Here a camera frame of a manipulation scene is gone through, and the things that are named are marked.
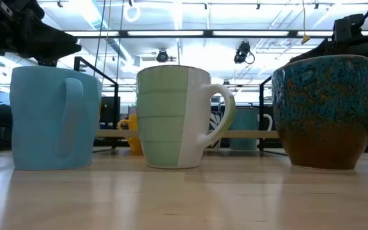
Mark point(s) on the black overhead camera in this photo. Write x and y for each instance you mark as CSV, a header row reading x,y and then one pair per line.
x,y
162,56

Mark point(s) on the yellow mug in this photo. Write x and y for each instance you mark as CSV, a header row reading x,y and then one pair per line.
x,y
133,123

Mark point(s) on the green and white mug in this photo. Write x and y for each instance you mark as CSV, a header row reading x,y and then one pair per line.
x,y
168,118

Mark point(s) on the black rig crossbar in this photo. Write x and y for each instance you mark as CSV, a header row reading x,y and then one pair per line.
x,y
208,33

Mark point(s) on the white blue patterned mug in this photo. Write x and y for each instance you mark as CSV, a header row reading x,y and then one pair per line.
x,y
215,122

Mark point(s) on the wooden shelf rack black frame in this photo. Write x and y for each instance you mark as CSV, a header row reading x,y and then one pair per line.
x,y
113,133

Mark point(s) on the yellow hanging tag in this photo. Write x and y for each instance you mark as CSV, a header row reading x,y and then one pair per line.
x,y
305,39

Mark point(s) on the black monitor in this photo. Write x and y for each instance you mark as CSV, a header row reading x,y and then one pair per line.
x,y
110,111

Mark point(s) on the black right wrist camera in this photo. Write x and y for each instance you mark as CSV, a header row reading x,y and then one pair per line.
x,y
347,28

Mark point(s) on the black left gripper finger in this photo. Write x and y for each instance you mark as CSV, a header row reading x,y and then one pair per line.
x,y
53,44

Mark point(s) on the light blue mug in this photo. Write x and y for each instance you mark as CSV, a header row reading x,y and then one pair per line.
x,y
40,121

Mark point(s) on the blue brown speckled mug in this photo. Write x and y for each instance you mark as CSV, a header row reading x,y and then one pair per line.
x,y
324,111

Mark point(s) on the teal mug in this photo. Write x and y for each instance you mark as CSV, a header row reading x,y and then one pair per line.
x,y
244,119

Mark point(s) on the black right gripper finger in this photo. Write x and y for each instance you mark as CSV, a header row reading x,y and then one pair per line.
x,y
321,49

